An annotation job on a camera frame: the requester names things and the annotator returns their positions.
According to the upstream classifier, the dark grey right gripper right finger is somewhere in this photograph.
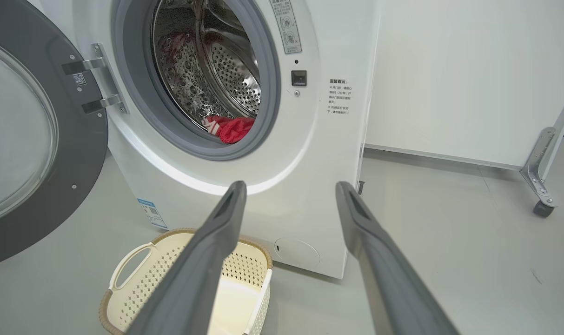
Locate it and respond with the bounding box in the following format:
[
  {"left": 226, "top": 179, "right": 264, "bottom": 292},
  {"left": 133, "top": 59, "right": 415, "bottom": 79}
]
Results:
[{"left": 335, "top": 181, "right": 459, "bottom": 335}]

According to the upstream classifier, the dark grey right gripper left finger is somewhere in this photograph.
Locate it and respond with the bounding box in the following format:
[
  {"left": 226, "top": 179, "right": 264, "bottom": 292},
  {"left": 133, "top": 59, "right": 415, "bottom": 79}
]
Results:
[{"left": 126, "top": 181, "right": 248, "bottom": 335}]

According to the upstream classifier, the red and white garment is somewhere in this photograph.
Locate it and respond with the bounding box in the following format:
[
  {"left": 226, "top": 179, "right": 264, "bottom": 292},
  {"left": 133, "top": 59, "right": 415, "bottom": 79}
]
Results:
[{"left": 201, "top": 115, "right": 256, "bottom": 145}]

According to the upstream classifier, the grey washing machine door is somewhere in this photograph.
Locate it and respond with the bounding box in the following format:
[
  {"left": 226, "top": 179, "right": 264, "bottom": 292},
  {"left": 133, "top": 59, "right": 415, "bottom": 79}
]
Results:
[{"left": 0, "top": 0, "right": 109, "bottom": 268}]

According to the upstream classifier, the cream perforated laundry basket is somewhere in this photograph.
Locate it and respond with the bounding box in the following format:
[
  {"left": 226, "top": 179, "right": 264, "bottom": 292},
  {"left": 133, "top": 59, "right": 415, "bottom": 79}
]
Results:
[{"left": 99, "top": 228, "right": 274, "bottom": 335}]

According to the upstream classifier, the white washing machine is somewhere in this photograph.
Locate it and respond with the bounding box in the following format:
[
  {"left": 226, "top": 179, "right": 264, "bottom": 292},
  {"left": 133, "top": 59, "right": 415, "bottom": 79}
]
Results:
[{"left": 39, "top": 0, "right": 383, "bottom": 280}]

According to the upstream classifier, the grey rubber door seal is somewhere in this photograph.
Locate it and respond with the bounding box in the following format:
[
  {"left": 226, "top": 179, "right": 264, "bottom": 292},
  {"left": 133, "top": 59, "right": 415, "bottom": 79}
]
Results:
[{"left": 111, "top": 0, "right": 282, "bottom": 161}]

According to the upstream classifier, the steel perforated washer drum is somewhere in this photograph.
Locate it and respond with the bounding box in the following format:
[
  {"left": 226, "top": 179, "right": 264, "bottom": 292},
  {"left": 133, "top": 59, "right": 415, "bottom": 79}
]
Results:
[{"left": 152, "top": 0, "right": 262, "bottom": 134}]

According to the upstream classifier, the metal door hinge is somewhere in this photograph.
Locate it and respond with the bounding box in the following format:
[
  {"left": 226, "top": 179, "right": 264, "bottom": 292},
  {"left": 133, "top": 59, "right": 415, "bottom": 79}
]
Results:
[{"left": 61, "top": 43, "right": 129, "bottom": 115}]

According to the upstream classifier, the blue energy label sticker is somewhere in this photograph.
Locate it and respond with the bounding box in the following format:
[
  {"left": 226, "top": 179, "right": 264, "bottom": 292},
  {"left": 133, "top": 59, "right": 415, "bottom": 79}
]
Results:
[{"left": 137, "top": 198, "right": 169, "bottom": 230}]

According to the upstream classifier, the round white filter cover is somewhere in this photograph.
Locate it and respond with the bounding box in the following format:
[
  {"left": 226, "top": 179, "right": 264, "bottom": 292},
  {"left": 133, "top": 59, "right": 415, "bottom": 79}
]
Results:
[{"left": 273, "top": 237, "right": 321, "bottom": 268}]

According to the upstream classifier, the white partition panel on casters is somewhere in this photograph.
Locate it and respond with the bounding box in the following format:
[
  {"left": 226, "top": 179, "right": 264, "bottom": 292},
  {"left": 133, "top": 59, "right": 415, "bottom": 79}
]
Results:
[{"left": 365, "top": 0, "right": 564, "bottom": 218}]

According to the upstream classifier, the grey warning sticker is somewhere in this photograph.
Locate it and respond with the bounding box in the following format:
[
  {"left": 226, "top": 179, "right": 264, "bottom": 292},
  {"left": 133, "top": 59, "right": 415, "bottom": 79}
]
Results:
[{"left": 270, "top": 0, "right": 304, "bottom": 55}]

